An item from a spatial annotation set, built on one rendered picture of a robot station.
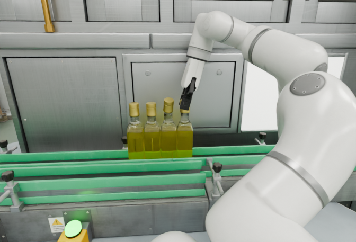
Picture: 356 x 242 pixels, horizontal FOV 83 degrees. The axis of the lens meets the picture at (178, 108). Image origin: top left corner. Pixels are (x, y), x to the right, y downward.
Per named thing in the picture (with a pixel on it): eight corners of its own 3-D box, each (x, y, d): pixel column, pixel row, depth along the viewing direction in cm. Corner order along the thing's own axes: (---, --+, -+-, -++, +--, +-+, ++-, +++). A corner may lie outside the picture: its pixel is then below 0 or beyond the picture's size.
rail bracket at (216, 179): (212, 176, 75) (213, 146, 71) (225, 212, 59) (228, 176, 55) (204, 177, 75) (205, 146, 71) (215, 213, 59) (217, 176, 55)
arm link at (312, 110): (318, 221, 28) (385, 153, 30) (330, 187, 19) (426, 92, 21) (245, 157, 38) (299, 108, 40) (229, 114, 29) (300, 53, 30)
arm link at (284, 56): (216, 64, 41) (232, 109, 51) (309, 131, 25) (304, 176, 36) (282, 20, 41) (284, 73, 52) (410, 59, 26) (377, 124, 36)
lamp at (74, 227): (84, 224, 62) (83, 217, 61) (78, 238, 58) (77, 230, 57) (69, 225, 62) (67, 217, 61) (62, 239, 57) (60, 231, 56)
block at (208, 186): (212, 195, 75) (213, 179, 73) (219, 216, 66) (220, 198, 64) (203, 196, 75) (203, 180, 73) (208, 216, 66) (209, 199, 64)
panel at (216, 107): (325, 128, 94) (343, 52, 84) (330, 131, 91) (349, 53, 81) (129, 134, 88) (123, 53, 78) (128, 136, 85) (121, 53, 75)
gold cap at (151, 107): (157, 113, 72) (156, 101, 71) (156, 116, 69) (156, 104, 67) (147, 113, 72) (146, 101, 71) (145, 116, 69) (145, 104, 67)
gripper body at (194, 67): (185, 51, 70) (177, 82, 73) (188, 52, 60) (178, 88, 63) (206, 57, 71) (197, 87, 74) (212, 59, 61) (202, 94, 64)
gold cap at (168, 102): (172, 107, 72) (173, 97, 70) (173, 113, 69) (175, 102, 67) (162, 107, 72) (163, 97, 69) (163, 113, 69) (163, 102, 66)
